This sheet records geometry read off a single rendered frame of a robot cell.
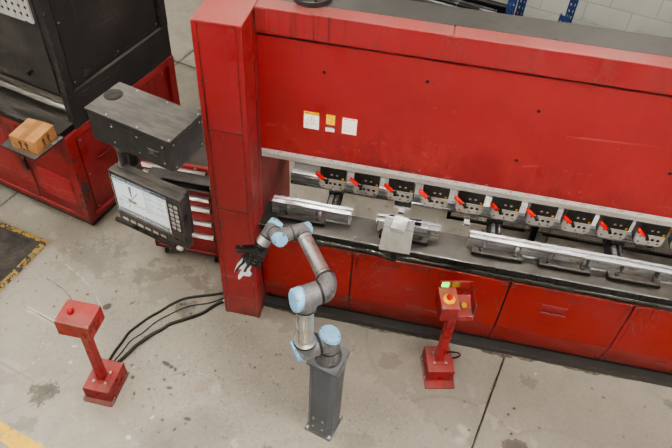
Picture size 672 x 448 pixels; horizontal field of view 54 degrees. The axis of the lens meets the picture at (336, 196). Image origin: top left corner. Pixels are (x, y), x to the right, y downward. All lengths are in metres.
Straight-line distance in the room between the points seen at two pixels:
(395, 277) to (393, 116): 1.18
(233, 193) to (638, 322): 2.55
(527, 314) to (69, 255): 3.32
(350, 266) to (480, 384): 1.18
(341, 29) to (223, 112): 0.75
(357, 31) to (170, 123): 0.98
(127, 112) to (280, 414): 2.14
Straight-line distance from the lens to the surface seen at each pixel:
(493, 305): 4.32
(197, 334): 4.69
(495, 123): 3.44
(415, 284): 4.23
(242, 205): 3.87
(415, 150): 3.59
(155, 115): 3.20
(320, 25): 3.23
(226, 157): 3.64
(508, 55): 3.20
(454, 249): 4.07
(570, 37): 3.33
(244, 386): 4.45
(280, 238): 3.30
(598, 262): 4.19
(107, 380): 4.47
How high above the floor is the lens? 3.88
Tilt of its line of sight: 45 degrees down
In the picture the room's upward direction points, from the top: 4 degrees clockwise
